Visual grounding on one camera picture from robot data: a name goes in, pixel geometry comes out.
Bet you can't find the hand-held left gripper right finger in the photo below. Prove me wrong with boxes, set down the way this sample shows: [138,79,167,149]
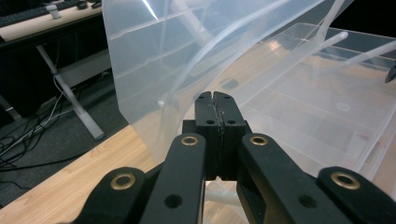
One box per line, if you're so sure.
[213,91,254,182]

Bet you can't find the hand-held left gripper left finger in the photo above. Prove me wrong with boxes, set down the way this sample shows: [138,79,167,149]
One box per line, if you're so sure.
[181,91,222,182]

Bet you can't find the clear plastic storage box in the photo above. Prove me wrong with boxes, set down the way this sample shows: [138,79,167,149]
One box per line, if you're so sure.
[101,0,396,224]

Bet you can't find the small white desk object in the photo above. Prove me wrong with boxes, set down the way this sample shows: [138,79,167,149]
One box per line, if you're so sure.
[45,3,63,21]

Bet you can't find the black keyboard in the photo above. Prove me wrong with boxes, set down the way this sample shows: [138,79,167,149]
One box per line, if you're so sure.
[0,0,78,29]

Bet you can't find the desk with grey metal frame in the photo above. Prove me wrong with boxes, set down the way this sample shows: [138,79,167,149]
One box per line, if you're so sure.
[0,2,114,142]

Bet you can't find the bundle of floor cables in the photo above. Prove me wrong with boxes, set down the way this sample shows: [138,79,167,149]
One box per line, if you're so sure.
[0,76,78,191]

